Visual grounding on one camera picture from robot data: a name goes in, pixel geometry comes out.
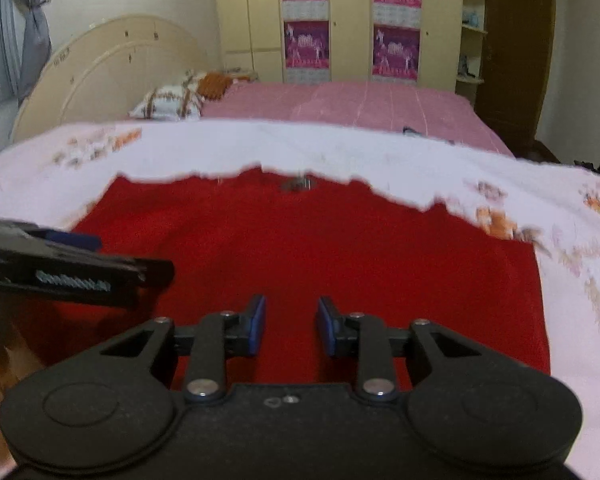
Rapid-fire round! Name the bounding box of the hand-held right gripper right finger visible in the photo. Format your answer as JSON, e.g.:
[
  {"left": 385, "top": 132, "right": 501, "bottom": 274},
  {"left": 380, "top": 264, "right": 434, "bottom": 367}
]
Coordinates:
[{"left": 315, "top": 295, "right": 482, "bottom": 404}]

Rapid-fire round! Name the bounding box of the cream arched headboard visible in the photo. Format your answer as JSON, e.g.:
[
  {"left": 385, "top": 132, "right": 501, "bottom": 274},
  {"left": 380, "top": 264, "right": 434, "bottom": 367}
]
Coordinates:
[{"left": 10, "top": 14, "right": 208, "bottom": 143}]

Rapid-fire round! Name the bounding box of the white floral bedsheet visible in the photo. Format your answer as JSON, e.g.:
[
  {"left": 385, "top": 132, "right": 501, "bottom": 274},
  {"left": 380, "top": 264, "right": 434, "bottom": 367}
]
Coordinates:
[{"left": 0, "top": 119, "right": 600, "bottom": 480}]

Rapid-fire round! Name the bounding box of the pink bed cover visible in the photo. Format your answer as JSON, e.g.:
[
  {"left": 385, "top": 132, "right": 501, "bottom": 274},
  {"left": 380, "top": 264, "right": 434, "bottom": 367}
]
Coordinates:
[{"left": 200, "top": 80, "right": 516, "bottom": 157}]

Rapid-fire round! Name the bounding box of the brown wooden door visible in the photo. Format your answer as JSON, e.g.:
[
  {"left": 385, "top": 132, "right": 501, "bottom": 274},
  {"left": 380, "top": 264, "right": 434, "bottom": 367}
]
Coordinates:
[{"left": 475, "top": 0, "right": 556, "bottom": 143}]

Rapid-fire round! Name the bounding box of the cream corner shelf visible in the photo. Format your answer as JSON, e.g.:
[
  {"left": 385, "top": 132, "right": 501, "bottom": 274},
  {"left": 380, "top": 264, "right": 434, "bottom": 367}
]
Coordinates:
[{"left": 455, "top": 0, "right": 490, "bottom": 106}]

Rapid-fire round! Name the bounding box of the cream wardrobe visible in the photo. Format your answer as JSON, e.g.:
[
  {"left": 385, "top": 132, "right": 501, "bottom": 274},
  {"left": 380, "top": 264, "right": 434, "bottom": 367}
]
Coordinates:
[{"left": 214, "top": 0, "right": 463, "bottom": 92}]

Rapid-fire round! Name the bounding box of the large floral pillow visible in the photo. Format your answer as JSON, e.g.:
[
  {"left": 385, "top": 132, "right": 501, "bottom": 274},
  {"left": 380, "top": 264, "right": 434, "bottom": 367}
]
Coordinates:
[{"left": 130, "top": 85, "right": 203, "bottom": 121}]

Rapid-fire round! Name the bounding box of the small floral pillow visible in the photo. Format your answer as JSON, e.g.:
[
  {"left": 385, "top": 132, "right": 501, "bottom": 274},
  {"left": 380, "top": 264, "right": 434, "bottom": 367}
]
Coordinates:
[{"left": 177, "top": 70, "right": 208, "bottom": 92}]

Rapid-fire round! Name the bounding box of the orange pillow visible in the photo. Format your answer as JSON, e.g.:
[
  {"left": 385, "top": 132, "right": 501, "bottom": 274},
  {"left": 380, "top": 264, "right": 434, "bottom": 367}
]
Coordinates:
[{"left": 197, "top": 72, "right": 238, "bottom": 101}]

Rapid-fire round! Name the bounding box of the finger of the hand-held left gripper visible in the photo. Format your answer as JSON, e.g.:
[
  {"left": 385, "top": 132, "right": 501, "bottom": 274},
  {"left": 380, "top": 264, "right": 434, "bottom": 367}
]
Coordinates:
[{"left": 30, "top": 227, "right": 104, "bottom": 253}]

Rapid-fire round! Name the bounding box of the grey curtain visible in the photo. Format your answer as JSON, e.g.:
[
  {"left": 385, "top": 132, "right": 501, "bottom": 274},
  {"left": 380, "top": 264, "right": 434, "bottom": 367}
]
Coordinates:
[{"left": 0, "top": 0, "right": 53, "bottom": 103}]

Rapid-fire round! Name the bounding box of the red sequined sweater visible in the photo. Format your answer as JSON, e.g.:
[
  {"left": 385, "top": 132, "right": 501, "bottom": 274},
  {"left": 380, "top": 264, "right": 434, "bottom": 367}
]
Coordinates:
[{"left": 10, "top": 167, "right": 552, "bottom": 396}]

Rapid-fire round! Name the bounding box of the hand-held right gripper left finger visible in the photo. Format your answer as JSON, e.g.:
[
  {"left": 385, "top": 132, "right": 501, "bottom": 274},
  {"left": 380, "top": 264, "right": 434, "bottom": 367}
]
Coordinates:
[{"left": 100, "top": 294, "right": 268, "bottom": 404}]

